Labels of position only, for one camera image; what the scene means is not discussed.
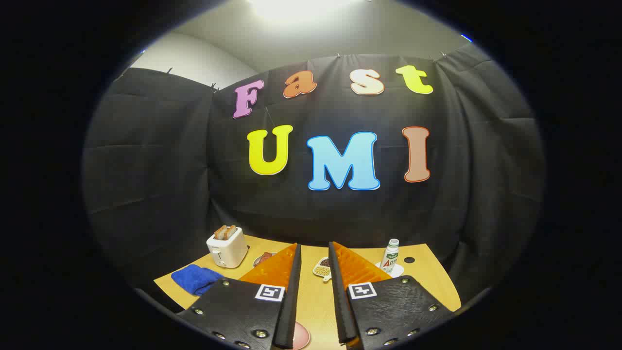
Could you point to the white divided snack dish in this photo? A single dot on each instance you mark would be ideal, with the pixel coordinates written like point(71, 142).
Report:
point(321, 268)

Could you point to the grey food plate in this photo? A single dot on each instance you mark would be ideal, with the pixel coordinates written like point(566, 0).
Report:
point(257, 262)

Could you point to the bright ceiling light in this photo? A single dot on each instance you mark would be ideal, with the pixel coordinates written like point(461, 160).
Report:
point(306, 7)

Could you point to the pink round plate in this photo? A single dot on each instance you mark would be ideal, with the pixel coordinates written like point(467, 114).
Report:
point(301, 336)

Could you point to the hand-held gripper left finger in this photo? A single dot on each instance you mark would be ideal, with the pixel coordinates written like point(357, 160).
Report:
point(294, 291)

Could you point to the white square coaster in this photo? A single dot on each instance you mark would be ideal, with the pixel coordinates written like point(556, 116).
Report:
point(396, 271)

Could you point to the brown meat piece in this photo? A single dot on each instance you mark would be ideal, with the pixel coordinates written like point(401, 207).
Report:
point(266, 257)

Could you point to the blue folded towel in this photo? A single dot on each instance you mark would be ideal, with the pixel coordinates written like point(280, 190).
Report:
point(194, 278)

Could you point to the white toaster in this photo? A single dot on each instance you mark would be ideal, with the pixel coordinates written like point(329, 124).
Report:
point(231, 250)

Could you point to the white bottle with green label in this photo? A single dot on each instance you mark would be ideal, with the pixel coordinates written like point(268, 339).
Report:
point(389, 257)

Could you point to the pair of toast slices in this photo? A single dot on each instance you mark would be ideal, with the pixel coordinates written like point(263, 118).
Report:
point(223, 232)

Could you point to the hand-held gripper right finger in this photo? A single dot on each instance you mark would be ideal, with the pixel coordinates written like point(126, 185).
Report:
point(337, 291)

